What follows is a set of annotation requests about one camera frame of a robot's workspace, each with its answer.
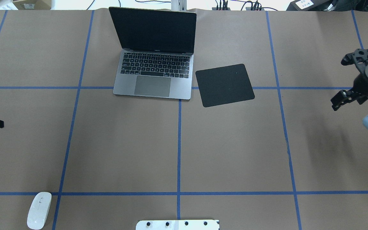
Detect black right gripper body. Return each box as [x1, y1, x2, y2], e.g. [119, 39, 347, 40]
[350, 74, 368, 105]

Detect white computer mouse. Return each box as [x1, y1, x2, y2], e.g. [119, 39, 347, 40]
[27, 192, 52, 230]

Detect black mouse pad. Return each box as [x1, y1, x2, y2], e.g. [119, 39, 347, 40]
[195, 64, 255, 108]

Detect grey laptop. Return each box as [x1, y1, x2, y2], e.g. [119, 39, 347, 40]
[109, 7, 197, 100]

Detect white desk lamp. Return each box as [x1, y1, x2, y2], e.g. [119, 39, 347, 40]
[170, 0, 187, 12]

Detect black box with label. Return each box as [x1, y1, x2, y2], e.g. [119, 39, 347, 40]
[286, 0, 368, 12]

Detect cardboard box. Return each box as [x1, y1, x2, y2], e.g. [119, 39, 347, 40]
[0, 0, 52, 10]

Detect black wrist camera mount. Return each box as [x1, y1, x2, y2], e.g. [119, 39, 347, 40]
[341, 49, 368, 74]

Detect black cables behind table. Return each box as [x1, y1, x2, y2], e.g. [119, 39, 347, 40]
[87, 0, 279, 11]

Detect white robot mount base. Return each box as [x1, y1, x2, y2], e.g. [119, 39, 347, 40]
[135, 219, 220, 230]

